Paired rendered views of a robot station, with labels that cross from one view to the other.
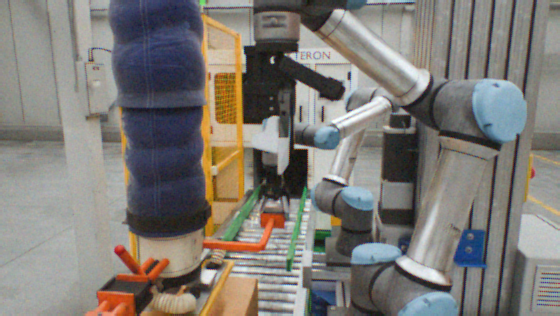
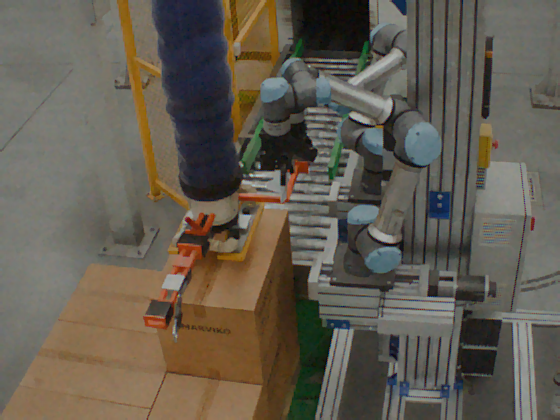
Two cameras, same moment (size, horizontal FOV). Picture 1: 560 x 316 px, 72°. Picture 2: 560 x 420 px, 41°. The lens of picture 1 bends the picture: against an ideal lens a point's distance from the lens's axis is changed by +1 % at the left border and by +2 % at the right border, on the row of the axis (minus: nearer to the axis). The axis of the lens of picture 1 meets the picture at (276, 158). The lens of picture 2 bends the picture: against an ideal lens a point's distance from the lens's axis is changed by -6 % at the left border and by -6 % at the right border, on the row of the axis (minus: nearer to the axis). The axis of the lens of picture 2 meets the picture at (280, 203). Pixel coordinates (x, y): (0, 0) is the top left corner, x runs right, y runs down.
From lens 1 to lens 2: 1.73 m
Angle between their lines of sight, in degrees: 25
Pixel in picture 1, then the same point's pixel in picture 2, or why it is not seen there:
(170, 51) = (206, 81)
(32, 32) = not seen: outside the picture
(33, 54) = not seen: outside the picture
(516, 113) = (432, 148)
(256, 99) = (267, 161)
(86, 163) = (95, 70)
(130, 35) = (177, 73)
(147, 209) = (197, 183)
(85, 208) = (98, 116)
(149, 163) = (196, 154)
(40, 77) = not seen: outside the picture
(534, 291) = (479, 234)
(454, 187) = (398, 188)
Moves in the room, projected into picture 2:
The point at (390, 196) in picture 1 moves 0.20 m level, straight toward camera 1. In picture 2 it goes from (388, 161) to (372, 192)
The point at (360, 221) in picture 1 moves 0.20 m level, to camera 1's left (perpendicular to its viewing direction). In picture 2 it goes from (378, 164) to (327, 164)
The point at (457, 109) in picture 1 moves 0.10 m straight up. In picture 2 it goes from (400, 141) to (400, 112)
